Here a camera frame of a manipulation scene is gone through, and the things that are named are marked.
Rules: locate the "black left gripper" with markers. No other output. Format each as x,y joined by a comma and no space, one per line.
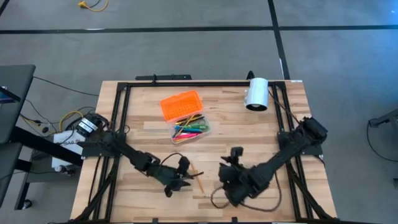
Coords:
171,175

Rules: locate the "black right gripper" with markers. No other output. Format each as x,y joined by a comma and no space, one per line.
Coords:
239,182

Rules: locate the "green pen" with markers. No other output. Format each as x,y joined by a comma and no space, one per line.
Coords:
199,127

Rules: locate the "pink highlighter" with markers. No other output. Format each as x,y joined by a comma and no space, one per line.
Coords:
188,136

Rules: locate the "black pen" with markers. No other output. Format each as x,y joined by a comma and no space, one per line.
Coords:
199,117

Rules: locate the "blue pen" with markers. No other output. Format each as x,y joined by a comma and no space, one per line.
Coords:
182,128

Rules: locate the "yellow highlighter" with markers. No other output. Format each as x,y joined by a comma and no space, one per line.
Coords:
196,119

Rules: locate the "clear box with orange lid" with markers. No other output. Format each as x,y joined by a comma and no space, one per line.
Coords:
182,105

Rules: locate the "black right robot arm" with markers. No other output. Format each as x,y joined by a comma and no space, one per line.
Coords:
289,149

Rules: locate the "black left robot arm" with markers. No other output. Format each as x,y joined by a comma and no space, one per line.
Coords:
133,154

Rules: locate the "white labelled box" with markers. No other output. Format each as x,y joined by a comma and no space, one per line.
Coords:
62,155

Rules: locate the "black table clamp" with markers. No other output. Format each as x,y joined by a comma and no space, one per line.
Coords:
155,221
234,220

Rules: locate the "black bar device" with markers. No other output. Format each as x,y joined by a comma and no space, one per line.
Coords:
168,77

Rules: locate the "white table label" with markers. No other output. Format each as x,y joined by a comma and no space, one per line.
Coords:
296,81

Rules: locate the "grey stand leg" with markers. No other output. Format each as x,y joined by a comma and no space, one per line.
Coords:
385,119

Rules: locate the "tablet with blue screen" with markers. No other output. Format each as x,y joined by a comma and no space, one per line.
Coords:
6,96

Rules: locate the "dark grey desk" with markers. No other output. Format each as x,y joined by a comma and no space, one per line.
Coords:
15,77

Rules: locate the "black aluminium table frame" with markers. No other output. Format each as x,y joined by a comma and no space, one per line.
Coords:
202,84

